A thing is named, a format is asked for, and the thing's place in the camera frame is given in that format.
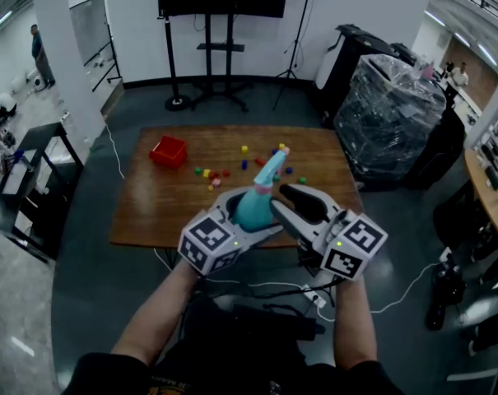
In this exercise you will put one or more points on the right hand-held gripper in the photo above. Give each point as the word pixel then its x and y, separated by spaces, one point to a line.
pixel 351 245

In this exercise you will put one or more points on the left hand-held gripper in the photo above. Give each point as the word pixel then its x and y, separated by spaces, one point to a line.
pixel 209 241

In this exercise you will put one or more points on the teal spray bottle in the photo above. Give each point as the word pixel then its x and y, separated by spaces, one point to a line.
pixel 252 210

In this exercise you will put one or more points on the teal pink spray head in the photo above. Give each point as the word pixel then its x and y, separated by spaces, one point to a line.
pixel 269 171

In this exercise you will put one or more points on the person's right forearm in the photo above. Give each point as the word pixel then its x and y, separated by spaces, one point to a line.
pixel 353 327

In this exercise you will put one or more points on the person's left forearm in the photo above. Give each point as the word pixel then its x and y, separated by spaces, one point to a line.
pixel 158 319

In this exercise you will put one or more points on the scattered small coloured blocks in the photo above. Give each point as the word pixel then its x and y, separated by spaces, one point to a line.
pixel 244 150

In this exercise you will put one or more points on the white power strip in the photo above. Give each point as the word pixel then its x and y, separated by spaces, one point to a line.
pixel 314 297

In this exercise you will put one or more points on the red open box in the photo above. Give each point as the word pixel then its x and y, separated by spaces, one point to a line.
pixel 168 152

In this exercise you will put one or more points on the plastic-wrapped pallet of equipment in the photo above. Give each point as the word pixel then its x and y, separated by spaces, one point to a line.
pixel 388 122

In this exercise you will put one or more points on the black television stand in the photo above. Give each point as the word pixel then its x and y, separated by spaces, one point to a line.
pixel 220 68

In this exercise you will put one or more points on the black and white printer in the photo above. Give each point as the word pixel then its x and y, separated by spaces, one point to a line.
pixel 347 60

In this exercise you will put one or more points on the black floor device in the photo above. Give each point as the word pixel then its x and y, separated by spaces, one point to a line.
pixel 444 290

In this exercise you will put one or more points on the person's black shirt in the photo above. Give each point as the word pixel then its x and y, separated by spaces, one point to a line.
pixel 232 379

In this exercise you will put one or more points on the black pole with round base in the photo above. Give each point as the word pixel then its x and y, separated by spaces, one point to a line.
pixel 172 64

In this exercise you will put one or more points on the black tripod light stand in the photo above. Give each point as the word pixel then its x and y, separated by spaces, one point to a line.
pixel 300 35

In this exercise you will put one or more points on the round wooden table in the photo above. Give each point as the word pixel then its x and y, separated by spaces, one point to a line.
pixel 489 196

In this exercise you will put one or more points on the black side table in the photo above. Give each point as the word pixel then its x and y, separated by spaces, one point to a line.
pixel 30 187

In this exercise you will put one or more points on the whiteboard on black frame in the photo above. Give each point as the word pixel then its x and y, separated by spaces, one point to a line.
pixel 90 27

